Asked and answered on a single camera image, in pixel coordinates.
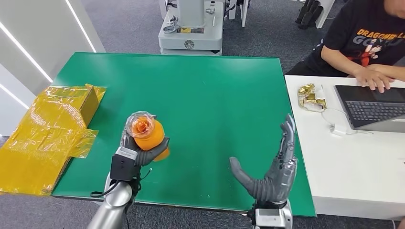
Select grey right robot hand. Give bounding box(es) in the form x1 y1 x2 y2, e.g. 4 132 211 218
229 114 298 205

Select orange bottle with clear cap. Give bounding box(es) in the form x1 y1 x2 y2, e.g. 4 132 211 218
125 110 171 162

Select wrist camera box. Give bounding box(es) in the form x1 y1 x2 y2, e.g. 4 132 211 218
252 205 293 229
109 146 140 182

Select yellow taped cardboard box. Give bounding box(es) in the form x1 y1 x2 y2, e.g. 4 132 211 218
0 83 107 197

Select person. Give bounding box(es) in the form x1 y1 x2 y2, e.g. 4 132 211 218
286 0 405 94

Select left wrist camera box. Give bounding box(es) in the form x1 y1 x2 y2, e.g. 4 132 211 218
109 146 140 182

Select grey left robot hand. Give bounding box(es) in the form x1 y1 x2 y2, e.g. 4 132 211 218
118 126 171 168

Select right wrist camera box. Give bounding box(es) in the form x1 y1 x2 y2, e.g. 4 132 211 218
252 205 293 229

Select thin white charger cable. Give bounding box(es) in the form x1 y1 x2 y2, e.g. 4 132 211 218
321 108 374 136

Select white wall light strip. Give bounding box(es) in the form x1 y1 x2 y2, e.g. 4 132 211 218
64 0 97 53
0 83 30 110
0 20 53 83

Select dark grey laptop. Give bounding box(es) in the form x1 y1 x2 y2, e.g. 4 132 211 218
334 84 405 134

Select white desk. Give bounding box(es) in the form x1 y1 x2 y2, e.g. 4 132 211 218
284 74 405 221

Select person's right hand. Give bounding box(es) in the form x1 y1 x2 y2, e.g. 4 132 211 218
352 67 395 94

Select white charger block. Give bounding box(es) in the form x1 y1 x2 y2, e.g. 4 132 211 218
330 124 348 137

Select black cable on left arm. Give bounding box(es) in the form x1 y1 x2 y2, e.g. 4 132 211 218
90 179 121 198

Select black stand legs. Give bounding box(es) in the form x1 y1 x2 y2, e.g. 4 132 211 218
295 0 325 30

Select white furniture legs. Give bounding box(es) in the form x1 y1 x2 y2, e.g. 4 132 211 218
227 0 251 28

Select white machine base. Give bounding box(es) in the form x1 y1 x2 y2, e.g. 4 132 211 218
158 0 226 57

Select crumpled gold foil wrapper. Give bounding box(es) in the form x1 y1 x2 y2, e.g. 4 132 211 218
297 83 328 113

